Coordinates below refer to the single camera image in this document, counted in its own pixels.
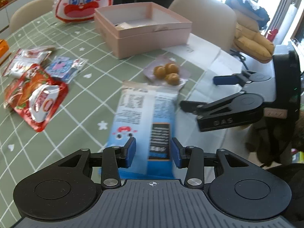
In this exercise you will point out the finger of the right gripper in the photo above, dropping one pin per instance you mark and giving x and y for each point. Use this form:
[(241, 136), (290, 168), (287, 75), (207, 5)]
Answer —
[(235, 110), (243, 78)]

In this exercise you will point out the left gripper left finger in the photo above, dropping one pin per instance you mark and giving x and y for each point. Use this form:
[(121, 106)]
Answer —
[(73, 184)]

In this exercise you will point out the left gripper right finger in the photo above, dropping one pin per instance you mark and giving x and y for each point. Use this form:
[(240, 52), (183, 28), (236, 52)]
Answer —
[(234, 185)]

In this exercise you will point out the blue white snack pack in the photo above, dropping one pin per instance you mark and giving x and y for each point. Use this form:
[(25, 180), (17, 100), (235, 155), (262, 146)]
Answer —
[(147, 113)]

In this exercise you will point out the red snack bag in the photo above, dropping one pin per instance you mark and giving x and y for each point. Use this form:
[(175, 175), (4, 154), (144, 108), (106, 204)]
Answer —
[(35, 96)]

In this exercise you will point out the clear Peppa Pig candy bag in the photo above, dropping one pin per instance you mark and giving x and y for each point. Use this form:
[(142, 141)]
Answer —
[(65, 68)]

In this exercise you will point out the white paper sheet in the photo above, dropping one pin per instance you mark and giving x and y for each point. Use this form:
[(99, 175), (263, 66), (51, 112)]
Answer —
[(204, 61)]

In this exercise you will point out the beige chair near box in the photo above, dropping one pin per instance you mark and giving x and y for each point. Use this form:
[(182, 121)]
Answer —
[(211, 20)]

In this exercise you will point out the green checked tablecloth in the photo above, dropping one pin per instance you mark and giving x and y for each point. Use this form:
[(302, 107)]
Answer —
[(84, 118)]

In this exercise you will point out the dark backpack on chair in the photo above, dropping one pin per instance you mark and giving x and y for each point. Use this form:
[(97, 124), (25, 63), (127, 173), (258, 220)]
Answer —
[(251, 9)]

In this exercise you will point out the purple pack of round pastries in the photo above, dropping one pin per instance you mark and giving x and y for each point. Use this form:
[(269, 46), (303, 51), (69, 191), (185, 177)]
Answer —
[(167, 73)]

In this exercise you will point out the pink cardboard box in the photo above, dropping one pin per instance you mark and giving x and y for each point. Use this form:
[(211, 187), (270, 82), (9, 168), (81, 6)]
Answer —
[(136, 28)]

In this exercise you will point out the white red snack packet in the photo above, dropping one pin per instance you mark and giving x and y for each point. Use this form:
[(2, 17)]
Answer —
[(25, 58)]

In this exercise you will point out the orange tissue box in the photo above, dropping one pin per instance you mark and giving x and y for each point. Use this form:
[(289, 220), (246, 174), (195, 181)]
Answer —
[(4, 51)]

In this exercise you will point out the beige chair far left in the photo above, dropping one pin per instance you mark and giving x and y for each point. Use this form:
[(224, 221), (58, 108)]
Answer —
[(29, 12)]

